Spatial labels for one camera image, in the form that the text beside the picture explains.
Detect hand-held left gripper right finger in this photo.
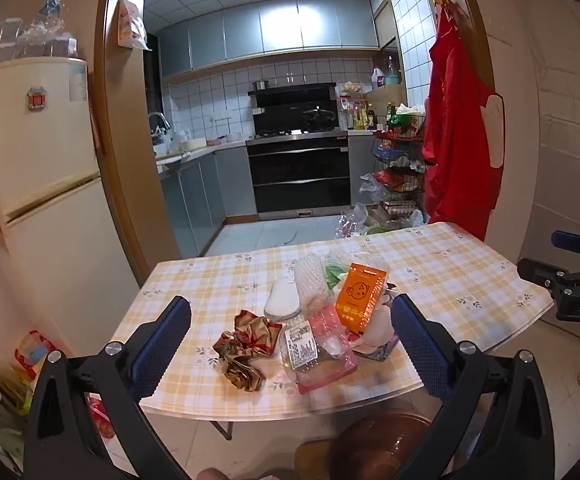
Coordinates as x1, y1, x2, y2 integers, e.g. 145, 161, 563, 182
389, 294, 556, 480

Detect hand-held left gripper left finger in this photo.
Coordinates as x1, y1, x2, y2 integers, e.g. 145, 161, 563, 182
24, 296, 193, 480

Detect pile of clear plastic containers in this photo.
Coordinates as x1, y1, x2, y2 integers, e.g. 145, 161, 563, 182
0, 0, 81, 63

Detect white fridge label sticker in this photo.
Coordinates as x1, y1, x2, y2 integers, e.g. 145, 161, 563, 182
68, 62, 87, 103

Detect pink plastic bag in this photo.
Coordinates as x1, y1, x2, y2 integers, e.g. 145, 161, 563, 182
297, 305, 358, 393

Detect black wok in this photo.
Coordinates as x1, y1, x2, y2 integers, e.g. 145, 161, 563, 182
300, 106, 338, 123

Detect gold red wrapper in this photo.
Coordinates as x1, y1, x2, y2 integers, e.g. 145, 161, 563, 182
213, 310, 283, 392

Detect black range hood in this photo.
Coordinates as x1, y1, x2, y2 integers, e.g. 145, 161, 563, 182
248, 82, 338, 136

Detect yellow checkered tablecloth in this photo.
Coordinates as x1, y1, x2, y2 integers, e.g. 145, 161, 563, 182
107, 222, 556, 418

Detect dark kitchen window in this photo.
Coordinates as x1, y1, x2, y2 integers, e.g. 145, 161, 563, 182
142, 30, 163, 126

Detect wooden box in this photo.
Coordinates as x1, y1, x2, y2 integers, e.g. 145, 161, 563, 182
367, 85, 406, 126

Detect white foam net sleeve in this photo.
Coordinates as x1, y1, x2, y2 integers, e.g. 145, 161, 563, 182
294, 254, 337, 311

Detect black built-in oven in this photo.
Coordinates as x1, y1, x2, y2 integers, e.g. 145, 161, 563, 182
246, 132, 351, 221

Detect hanging snack bag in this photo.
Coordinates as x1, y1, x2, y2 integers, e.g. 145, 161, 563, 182
117, 0, 151, 52

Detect grey upper kitchen cabinets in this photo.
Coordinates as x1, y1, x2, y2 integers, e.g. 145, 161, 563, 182
156, 0, 381, 81

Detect grey kitchen cabinets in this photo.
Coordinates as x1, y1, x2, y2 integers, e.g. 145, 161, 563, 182
160, 146, 258, 258
156, 0, 381, 81

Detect blue foil wrapper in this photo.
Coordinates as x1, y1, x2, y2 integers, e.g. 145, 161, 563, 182
355, 335, 401, 362

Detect green white plastic bag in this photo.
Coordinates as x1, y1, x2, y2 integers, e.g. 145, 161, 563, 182
325, 259, 352, 292

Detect clear plastic bags heap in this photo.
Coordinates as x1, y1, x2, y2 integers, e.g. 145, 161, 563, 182
335, 204, 387, 238

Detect wooden door frame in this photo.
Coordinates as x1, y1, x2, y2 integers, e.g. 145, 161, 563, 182
93, 0, 508, 286

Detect orange packet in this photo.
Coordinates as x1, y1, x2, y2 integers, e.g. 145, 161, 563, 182
334, 262, 388, 336

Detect row of condiment bottles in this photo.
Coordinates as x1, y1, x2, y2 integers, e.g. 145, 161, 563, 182
340, 100, 377, 131

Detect cream refrigerator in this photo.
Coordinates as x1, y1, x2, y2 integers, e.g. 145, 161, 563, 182
0, 56, 143, 376

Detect red apron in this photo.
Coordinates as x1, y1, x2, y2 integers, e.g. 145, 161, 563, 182
422, 0, 506, 241

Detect pile of colourful snack bags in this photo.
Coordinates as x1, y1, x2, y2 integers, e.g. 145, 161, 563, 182
0, 330, 60, 416

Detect clear plastic package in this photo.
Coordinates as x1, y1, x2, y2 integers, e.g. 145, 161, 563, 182
280, 317, 321, 386

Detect black wire storage rack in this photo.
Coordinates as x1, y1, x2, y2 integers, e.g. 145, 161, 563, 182
360, 110, 428, 226

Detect grey lower kitchen cabinets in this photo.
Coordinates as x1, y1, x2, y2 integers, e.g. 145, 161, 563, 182
160, 146, 258, 258

